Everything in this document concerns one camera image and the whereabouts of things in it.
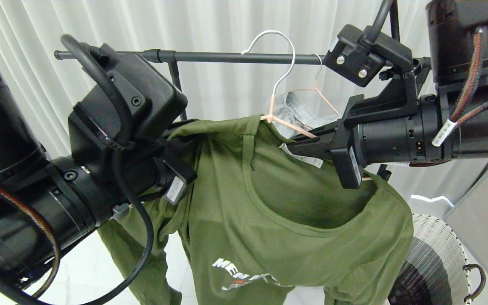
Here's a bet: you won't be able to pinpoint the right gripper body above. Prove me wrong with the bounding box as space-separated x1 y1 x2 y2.
330 76 488 190

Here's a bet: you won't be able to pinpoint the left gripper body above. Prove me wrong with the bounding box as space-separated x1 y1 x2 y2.
0 146 198 276

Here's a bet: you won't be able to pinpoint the pink clothes hanger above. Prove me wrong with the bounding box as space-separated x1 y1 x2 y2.
288 54 340 117
241 30 372 182

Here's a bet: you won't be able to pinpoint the pale grey shorts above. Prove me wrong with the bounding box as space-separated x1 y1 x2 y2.
268 91 340 140

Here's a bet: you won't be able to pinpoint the green garment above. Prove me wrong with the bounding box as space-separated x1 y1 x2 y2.
97 114 415 305

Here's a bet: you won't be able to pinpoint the white laundry basket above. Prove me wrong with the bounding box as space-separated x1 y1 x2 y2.
386 213 487 305

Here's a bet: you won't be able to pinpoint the white curtain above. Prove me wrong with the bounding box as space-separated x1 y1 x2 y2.
0 0 488 204

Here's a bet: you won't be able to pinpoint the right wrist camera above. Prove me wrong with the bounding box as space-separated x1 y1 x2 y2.
323 24 414 88

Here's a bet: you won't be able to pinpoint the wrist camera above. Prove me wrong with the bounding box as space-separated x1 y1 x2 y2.
323 24 414 88
67 42 189 170

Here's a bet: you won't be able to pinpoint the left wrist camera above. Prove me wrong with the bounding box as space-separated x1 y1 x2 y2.
67 42 189 170

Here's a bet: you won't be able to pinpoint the black cable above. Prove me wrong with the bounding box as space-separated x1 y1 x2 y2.
365 0 395 43
0 34 155 305

